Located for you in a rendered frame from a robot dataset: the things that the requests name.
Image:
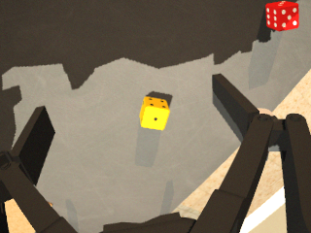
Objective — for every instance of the red die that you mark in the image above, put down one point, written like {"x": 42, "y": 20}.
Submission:
{"x": 282, "y": 15}

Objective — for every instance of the yellow die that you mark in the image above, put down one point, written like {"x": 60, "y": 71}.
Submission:
{"x": 154, "y": 113}

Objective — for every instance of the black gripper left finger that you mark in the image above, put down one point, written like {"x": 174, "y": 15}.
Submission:
{"x": 20, "y": 170}

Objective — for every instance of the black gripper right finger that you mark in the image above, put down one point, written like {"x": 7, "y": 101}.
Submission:
{"x": 229, "y": 205}

